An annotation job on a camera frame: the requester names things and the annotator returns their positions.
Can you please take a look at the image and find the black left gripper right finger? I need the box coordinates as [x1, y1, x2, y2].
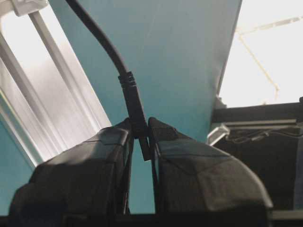
[148, 117, 272, 213]

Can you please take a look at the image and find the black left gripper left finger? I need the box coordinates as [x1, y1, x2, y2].
[9, 119, 133, 216]

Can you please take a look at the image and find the black USB cable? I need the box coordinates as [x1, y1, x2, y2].
[65, 0, 152, 163]

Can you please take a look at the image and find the teal backdrop cloth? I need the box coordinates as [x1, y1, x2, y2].
[47, 0, 243, 213]

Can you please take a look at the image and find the aluminium extrusion rail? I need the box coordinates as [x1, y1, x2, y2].
[0, 0, 111, 166]

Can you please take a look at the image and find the black metal frame rail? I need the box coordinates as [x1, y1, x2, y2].
[207, 97, 303, 146]

